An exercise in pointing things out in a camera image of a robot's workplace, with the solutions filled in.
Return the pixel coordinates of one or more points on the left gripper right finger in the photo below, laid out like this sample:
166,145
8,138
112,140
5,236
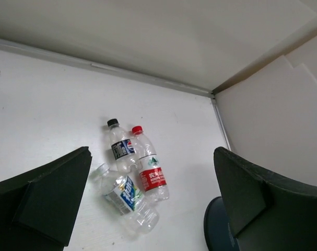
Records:
266,210

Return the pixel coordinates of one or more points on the dark blue round bin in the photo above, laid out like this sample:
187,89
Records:
217,230

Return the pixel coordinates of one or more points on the clear bottle red cap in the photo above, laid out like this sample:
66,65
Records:
149,167

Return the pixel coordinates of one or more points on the clear bottle blue white label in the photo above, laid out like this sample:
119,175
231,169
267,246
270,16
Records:
121,192

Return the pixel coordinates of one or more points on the clear bottle black cap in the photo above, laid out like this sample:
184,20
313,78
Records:
121,146

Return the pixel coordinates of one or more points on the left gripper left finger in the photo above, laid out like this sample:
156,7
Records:
38,208

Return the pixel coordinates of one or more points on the aluminium table edge rail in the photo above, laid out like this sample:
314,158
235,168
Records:
42,54

